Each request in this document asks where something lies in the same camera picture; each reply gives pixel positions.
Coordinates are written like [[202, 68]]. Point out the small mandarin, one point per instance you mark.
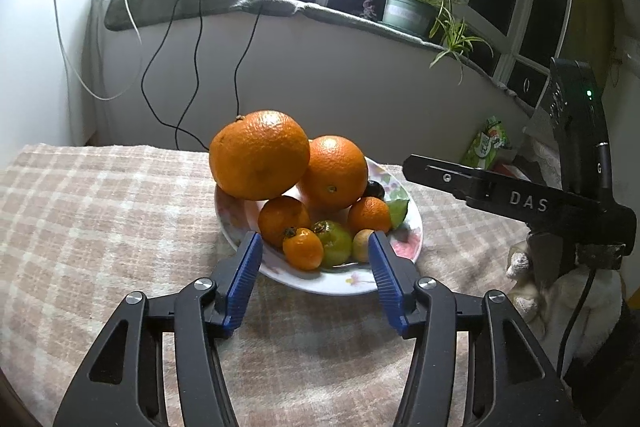
[[370, 214], [280, 219]]

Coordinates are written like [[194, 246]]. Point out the small orange persimmon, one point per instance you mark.
[[302, 252]]

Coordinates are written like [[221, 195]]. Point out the pink plaid blanket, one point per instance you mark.
[[100, 217]]

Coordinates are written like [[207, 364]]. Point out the large bumpy orange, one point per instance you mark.
[[260, 154]]

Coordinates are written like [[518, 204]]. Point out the potted spider plant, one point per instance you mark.
[[407, 14]]

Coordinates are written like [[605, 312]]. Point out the smooth navel orange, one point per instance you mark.
[[335, 167]]

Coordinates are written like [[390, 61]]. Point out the green snack packet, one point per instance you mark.
[[487, 144]]

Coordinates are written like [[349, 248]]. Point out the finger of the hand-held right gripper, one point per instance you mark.
[[440, 177]]

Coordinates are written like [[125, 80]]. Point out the floral white plate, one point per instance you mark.
[[345, 282]]

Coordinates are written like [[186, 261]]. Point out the small purple figurine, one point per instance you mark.
[[369, 9]]

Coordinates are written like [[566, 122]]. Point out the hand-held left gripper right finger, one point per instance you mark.
[[387, 282]]

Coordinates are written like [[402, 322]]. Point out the dark plum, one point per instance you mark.
[[375, 192]]

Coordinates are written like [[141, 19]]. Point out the person's right forearm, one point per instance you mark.
[[602, 307]]

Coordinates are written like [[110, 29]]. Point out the green persimmon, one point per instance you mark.
[[337, 247]]

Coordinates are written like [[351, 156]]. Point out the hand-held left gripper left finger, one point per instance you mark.
[[240, 282]]

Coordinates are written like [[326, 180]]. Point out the tan longan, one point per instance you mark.
[[361, 246]]

